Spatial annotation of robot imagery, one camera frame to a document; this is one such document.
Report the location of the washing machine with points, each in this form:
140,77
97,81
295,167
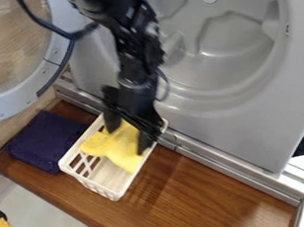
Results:
198,63

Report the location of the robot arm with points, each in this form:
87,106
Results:
122,17

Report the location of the white basket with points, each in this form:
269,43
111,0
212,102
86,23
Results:
101,171

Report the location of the dark blue cloth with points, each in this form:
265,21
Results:
46,140

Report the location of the yellow cloth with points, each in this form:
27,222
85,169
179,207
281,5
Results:
117,145

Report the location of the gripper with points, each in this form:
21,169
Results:
133,99

